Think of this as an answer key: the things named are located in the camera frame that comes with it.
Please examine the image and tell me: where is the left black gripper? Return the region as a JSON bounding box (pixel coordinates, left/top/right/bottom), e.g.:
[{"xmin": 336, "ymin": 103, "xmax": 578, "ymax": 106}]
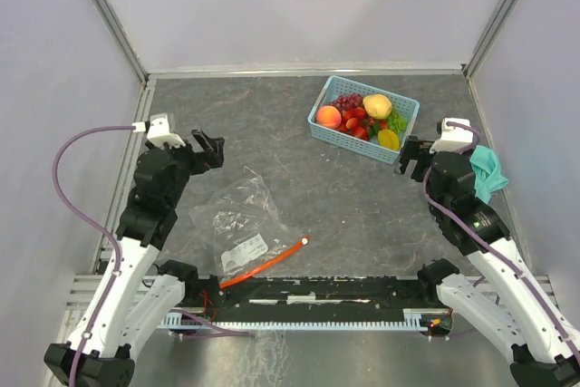
[{"xmin": 157, "ymin": 128, "xmax": 224, "ymax": 207}]

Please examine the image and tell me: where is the clear zip top bag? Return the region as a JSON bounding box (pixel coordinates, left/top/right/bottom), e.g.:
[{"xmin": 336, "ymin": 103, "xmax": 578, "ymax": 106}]
[{"xmin": 189, "ymin": 175, "xmax": 309, "ymax": 289}]

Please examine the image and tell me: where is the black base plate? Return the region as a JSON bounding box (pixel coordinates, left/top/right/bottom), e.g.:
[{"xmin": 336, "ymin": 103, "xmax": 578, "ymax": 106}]
[{"xmin": 179, "ymin": 276, "xmax": 445, "ymax": 324}]

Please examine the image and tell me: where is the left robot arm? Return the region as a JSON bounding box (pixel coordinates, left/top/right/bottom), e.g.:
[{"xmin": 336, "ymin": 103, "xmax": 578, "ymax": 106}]
[{"xmin": 43, "ymin": 121, "xmax": 225, "ymax": 386}]

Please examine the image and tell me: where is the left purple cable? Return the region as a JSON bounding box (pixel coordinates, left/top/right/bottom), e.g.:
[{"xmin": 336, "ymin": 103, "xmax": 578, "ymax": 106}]
[{"xmin": 52, "ymin": 125, "xmax": 250, "ymax": 387}]

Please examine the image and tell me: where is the yellow pear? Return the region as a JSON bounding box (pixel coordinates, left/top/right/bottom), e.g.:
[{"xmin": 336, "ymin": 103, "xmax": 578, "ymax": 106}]
[{"xmin": 362, "ymin": 93, "xmax": 393, "ymax": 120}]

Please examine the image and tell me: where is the light blue cable duct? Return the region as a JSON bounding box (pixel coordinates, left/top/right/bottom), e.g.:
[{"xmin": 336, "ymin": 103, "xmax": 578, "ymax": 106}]
[{"xmin": 158, "ymin": 307, "xmax": 452, "ymax": 333}]

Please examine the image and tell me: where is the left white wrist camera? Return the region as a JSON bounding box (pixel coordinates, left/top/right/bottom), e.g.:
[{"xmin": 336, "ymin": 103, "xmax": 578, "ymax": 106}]
[{"xmin": 131, "ymin": 112, "xmax": 186, "ymax": 149}]

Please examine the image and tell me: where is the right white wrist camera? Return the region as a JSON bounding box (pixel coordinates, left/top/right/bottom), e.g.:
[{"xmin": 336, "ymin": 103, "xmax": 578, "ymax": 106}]
[{"xmin": 430, "ymin": 118, "xmax": 481, "ymax": 154}]

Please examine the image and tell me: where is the light blue plastic basket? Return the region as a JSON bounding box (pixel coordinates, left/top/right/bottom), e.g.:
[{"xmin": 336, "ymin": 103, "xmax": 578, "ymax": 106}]
[{"xmin": 307, "ymin": 76, "xmax": 420, "ymax": 164}]

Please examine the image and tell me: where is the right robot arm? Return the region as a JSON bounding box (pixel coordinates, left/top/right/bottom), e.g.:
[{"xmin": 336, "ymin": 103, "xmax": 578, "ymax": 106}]
[{"xmin": 400, "ymin": 136, "xmax": 579, "ymax": 386}]

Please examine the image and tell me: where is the purple grape bunch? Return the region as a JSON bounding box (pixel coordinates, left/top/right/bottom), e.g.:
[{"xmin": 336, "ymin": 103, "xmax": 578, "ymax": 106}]
[{"xmin": 329, "ymin": 93, "xmax": 363, "ymax": 111}]

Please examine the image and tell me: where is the purple cable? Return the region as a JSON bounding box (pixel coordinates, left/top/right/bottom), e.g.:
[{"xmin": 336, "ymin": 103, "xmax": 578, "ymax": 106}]
[
  {"xmin": 52, "ymin": 125, "xmax": 250, "ymax": 387},
  {"xmin": 422, "ymin": 121, "xmax": 580, "ymax": 361}
]

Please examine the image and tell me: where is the teal cloth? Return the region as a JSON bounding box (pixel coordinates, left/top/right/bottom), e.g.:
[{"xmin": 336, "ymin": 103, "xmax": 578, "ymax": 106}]
[{"xmin": 469, "ymin": 145, "xmax": 508, "ymax": 204}]

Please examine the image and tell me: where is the yellow star fruit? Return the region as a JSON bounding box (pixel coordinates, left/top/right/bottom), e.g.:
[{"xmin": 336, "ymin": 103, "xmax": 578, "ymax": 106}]
[{"xmin": 377, "ymin": 129, "xmax": 401, "ymax": 151}]

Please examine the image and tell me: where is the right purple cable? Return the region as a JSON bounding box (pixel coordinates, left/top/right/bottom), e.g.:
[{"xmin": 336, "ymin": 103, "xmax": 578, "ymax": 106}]
[{"xmin": 422, "ymin": 121, "xmax": 580, "ymax": 361}]

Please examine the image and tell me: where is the green grape bunch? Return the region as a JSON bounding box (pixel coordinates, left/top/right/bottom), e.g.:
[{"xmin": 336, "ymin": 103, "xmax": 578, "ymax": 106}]
[{"xmin": 386, "ymin": 110, "xmax": 408, "ymax": 137}]

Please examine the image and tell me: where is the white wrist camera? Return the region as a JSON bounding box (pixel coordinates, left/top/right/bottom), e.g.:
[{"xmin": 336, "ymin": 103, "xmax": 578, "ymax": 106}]
[
  {"xmin": 131, "ymin": 112, "xmax": 186, "ymax": 149},
  {"xmin": 430, "ymin": 118, "xmax": 481, "ymax": 154}
]

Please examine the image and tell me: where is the orange peach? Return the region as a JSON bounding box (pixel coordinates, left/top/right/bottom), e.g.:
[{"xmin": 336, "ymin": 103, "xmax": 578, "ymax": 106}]
[{"xmin": 315, "ymin": 105, "xmax": 343, "ymax": 129}]

